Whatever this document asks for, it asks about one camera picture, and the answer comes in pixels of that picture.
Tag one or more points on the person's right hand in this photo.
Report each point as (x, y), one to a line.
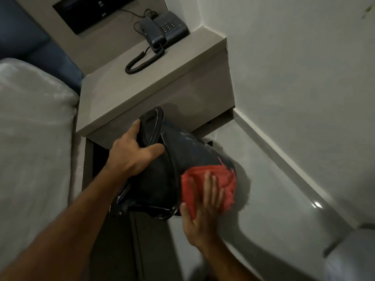
(203, 219)

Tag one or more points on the person's left hand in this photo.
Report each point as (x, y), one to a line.
(126, 158)

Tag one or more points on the person's right little finger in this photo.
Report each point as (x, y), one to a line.
(220, 198)

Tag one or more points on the person's left thumb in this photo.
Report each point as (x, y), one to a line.
(153, 152)

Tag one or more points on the person's right thumb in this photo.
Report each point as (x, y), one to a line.
(186, 213)

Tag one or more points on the person's right middle finger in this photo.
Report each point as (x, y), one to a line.
(207, 187)

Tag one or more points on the red cleaning cloth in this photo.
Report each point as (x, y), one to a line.
(218, 179)

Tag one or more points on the black plastic trash bin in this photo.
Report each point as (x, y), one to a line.
(172, 160)

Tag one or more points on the person's right forearm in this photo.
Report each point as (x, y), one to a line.
(228, 263)

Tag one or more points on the person's left forearm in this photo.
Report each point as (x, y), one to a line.
(64, 228)

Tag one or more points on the grey bedside table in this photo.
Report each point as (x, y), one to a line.
(164, 84)

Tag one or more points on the white baseboard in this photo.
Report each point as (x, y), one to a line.
(293, 169)

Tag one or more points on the black telephone handset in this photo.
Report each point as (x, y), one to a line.
(152, 32)

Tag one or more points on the white bed mattress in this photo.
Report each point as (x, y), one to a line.
(32, 149)

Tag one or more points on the black telephone base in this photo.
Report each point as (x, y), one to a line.
(172, 26)

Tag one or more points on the white fabric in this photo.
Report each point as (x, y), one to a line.
(354, 254)

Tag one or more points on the blue padded headboard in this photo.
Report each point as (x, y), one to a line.
(26, 35)

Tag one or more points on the black wall switch panel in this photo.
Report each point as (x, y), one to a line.
(88, 11)

